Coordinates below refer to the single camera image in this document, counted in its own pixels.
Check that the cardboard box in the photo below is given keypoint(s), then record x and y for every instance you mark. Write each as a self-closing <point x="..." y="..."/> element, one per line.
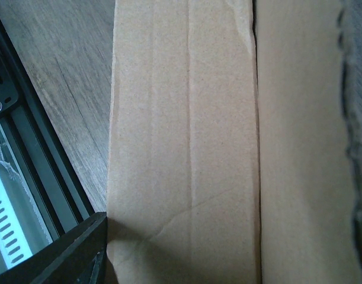
<point x="228" y="146"/>

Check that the light blue slotted cable duct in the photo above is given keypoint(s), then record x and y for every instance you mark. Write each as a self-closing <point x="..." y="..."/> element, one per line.
<point x="14" y="247"/>

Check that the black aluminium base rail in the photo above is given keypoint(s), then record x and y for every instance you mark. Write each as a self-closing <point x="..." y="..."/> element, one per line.
<point x="41" y="182"/>

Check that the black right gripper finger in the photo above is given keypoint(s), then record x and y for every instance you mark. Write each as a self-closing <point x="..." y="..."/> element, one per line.
<point x="79" y="256"/>

